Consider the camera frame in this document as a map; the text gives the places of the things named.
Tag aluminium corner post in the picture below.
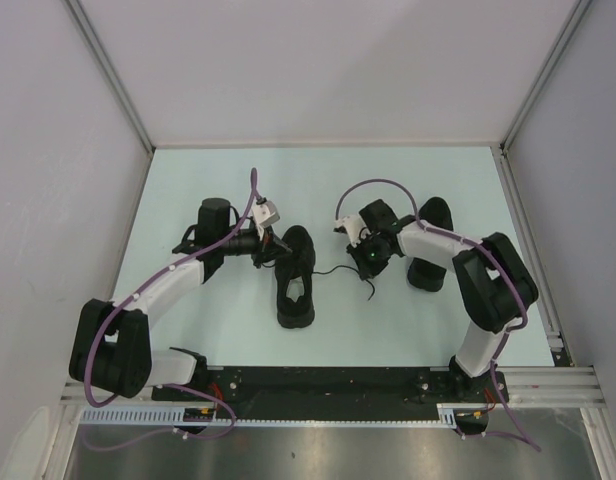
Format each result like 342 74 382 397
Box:
62 0 156 159
499 0 594 155

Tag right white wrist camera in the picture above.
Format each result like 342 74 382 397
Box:
334 214 369 248

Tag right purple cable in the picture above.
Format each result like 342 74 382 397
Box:
335 178 542 451

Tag black shoelace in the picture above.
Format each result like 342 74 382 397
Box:
312 265 377 303

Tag aluminium frame rail front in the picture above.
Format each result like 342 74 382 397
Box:
60 364 605 407

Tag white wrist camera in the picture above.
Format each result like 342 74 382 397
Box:
251 197 280 241
334 214 369 248

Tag left aluminium corner post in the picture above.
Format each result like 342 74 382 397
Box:
62 0 156 159

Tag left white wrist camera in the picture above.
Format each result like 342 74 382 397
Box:
251 197 280 241

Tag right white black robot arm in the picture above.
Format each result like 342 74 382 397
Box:
335 199 538 401

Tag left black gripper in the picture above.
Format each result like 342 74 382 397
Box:
218 225 291 269

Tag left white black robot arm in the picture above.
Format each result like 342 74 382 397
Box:
68 197 291 407

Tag right aluminium corner post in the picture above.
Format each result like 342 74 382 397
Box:
499 0 594 155

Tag white slotted cable duct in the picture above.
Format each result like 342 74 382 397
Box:
79 406 486 429

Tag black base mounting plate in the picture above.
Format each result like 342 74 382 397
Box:
152 365 509 422

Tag right aluminium side rail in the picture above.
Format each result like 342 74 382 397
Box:
491 146 574 367

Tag black sneaker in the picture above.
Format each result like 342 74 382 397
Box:
275 225 316 329
407 197 454 293

